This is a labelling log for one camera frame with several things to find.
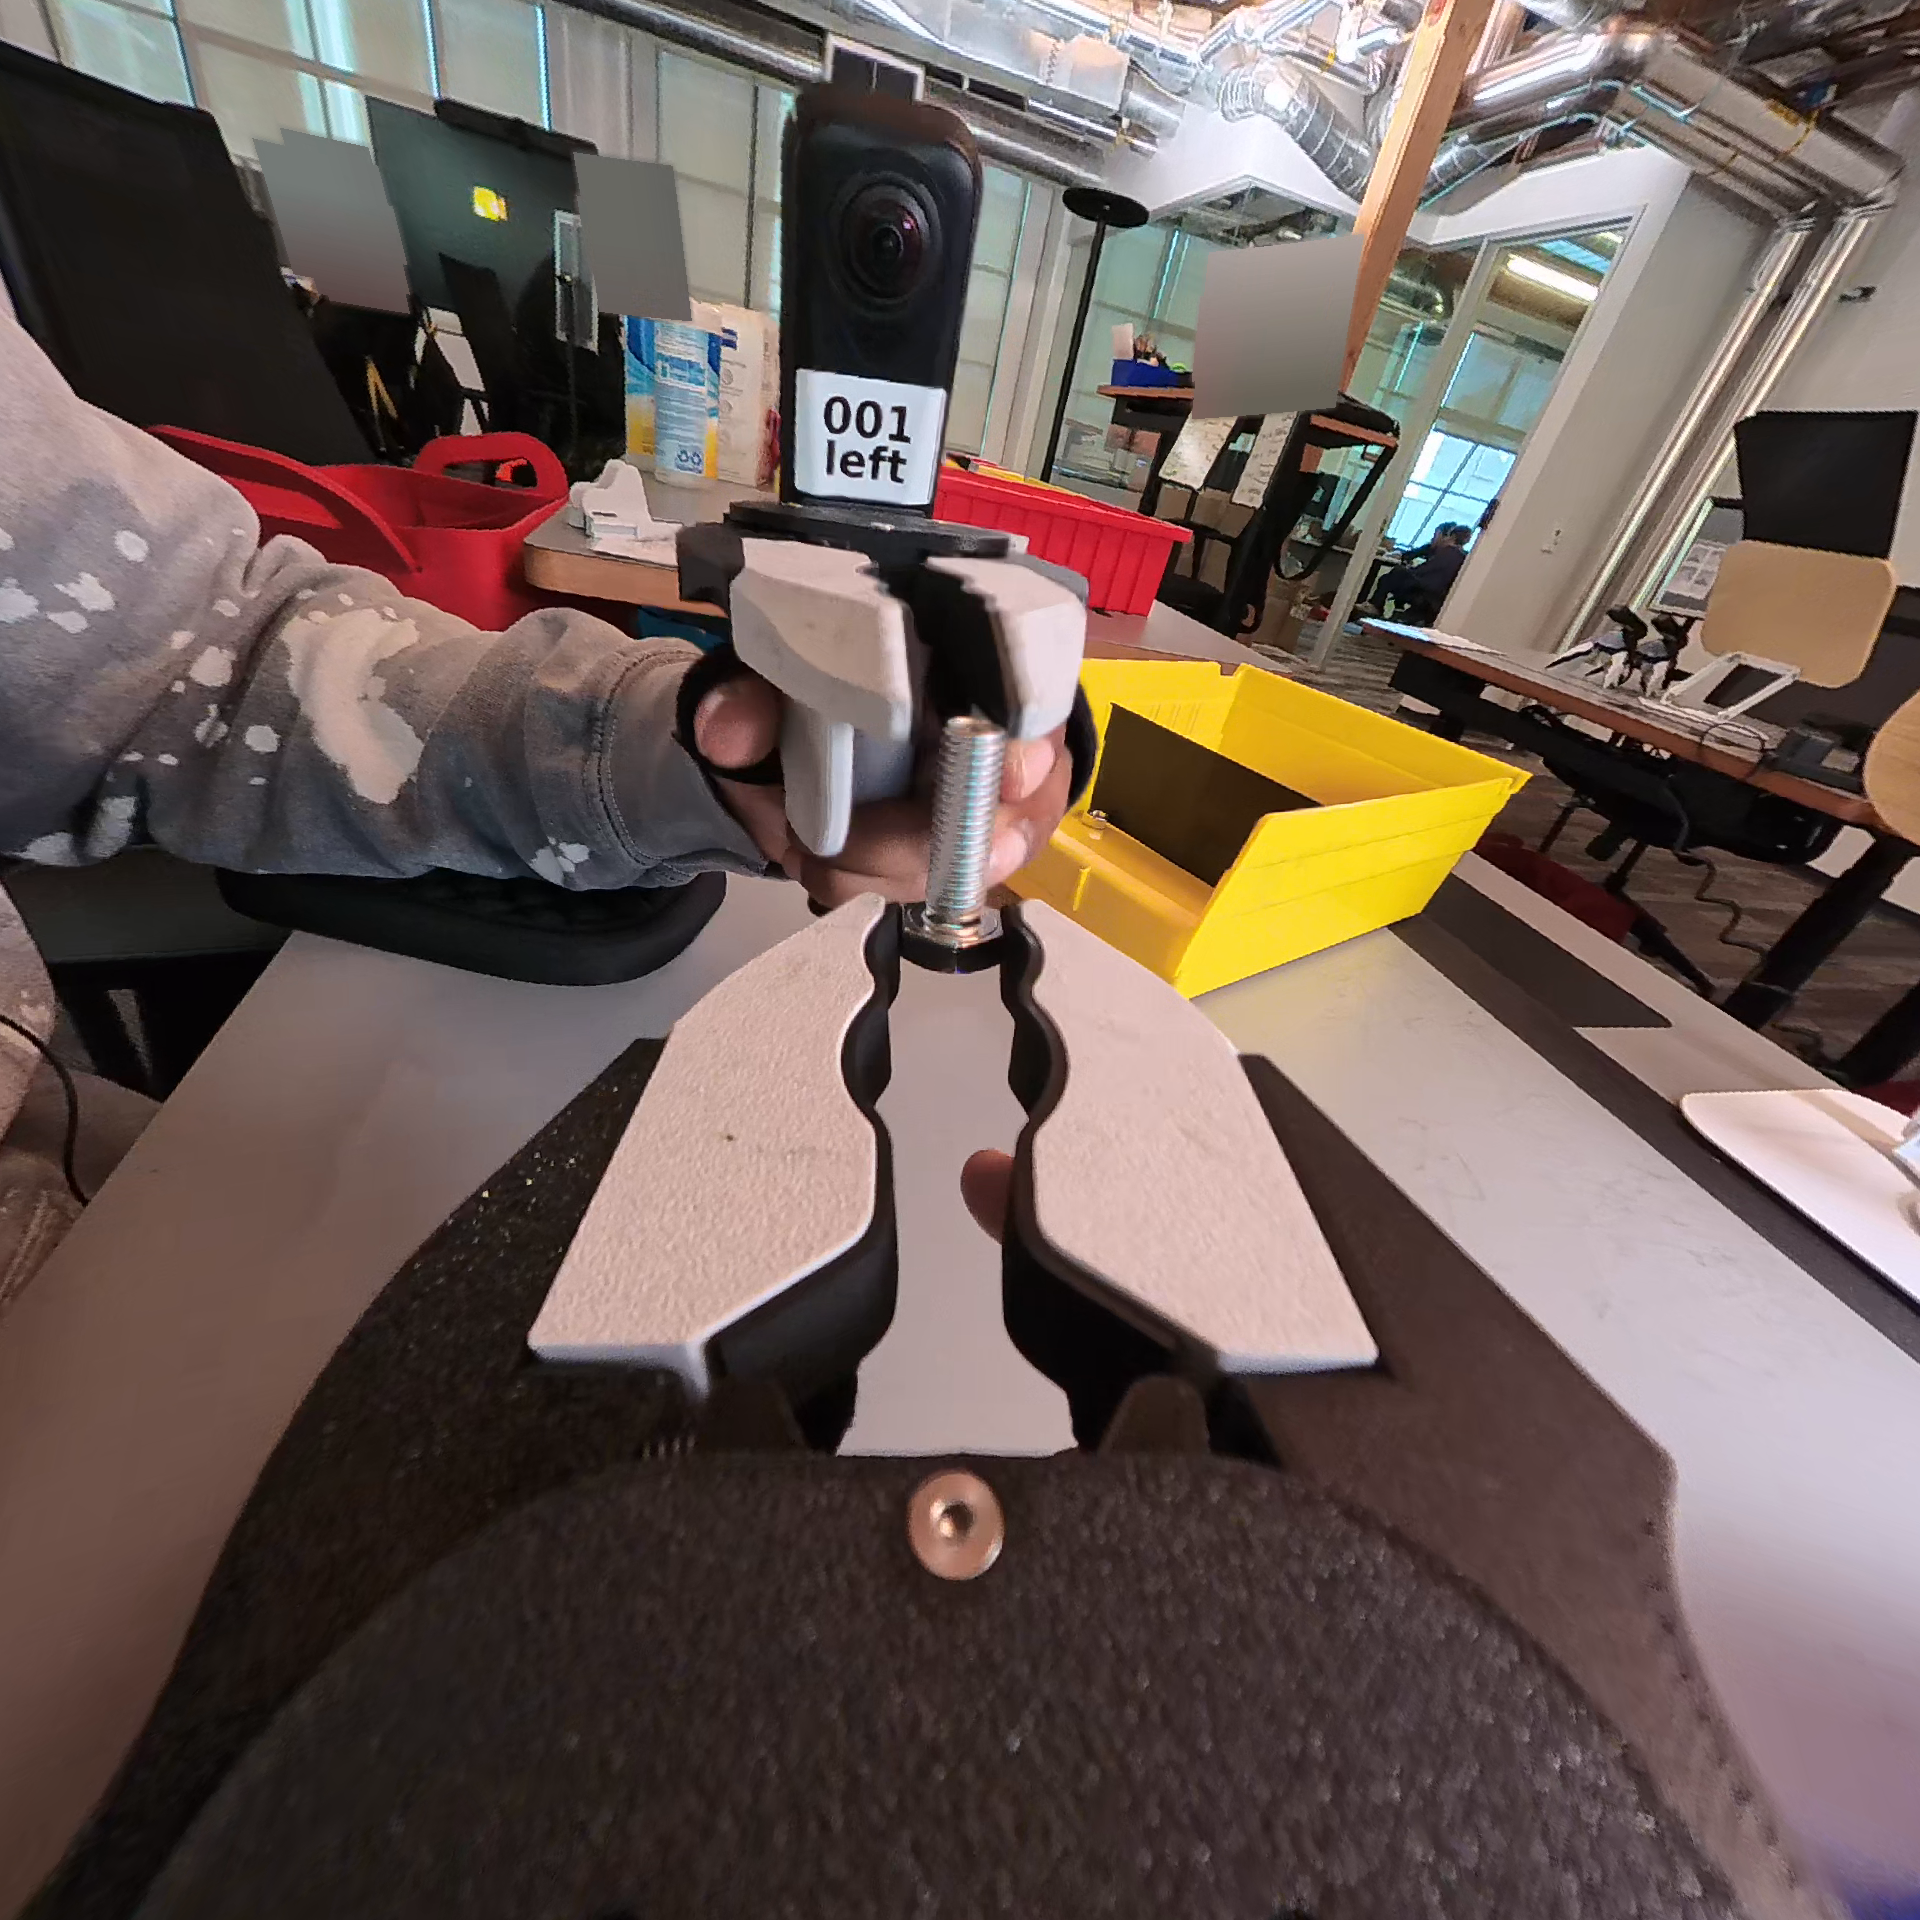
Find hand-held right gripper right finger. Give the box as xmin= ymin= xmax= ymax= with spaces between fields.
xmin=998 ymin=905 xmax=1380 ymax=1450

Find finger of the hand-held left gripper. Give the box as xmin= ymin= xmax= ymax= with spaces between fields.
xmin=977 ymin=555 xmax=1090 ymax=746
xmin=731 ymin=537 xmax=925 ymax=757

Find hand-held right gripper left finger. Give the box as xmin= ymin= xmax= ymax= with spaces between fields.
xmin=528 ymin=895 xmax=910 ymax=1450

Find silver bolt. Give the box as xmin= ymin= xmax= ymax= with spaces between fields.
xmin=903 ymin=714 xmax=1011 ymax=975

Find person's left forearm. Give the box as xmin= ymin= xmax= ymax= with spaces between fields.
xmin=0 ymin=304 xmax=784 ymax=888

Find person's left hand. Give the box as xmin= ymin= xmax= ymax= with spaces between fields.
xmin=694 ymin=682 xmax=1077 ymax=917

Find red plastic bin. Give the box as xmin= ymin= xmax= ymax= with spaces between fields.
xmin=938 ymin=461 xmax=1197 ymax=614

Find white carton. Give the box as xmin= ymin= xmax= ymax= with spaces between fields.
xmin=718 ymin=304 xmax=784 ymax=486

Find black bin divider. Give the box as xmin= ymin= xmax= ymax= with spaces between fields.
xmin=1085 ymin=704 xmax=1329 ymax=884

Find wipes canister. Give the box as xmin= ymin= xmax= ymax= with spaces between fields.
xmin=627 ymin=312 xmax=725 ymax=486

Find black floor lamp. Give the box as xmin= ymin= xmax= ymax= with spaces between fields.
xmin=1041 ymin=188 xmax=1149 ymax=483

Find white plastic holder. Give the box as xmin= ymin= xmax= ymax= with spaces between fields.
xmin=569 ymin=457 xmax=681 ymax=544

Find yellow plastic bin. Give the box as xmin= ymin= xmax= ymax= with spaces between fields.
xmin=1034 ymin=659 xmax=1531 ymax=1000

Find red basket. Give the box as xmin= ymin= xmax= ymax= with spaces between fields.
xmin=148 ymin=423 xmax=578 ymax=632

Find black board with yellow sticker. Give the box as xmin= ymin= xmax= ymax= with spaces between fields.
xmin=370 ymin=98 xmax=603 ymax=440

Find dark office desk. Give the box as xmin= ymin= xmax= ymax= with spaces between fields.
xmin=1356 ymin=614 xmax=1920 ymax=1083

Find spare black gripper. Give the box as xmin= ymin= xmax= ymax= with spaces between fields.
xmin=1559 ymin=602 xmax=1691 ymax=676

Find black mesh chair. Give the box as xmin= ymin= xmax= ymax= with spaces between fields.
xmin=0 ymin=42 xmax=378 ymax=465

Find wooden stand with black panel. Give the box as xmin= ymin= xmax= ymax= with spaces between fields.
xmin=1667 ymin=406 xmax=1920 ymax=721

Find wooden post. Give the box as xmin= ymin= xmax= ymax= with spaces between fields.
xmin=1341 ymin=0 xmax=1501 ymax=390

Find silver ventilation duct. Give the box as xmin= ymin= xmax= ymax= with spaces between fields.
xmin=1461 ymin=14 xmax=1914 ymax=228

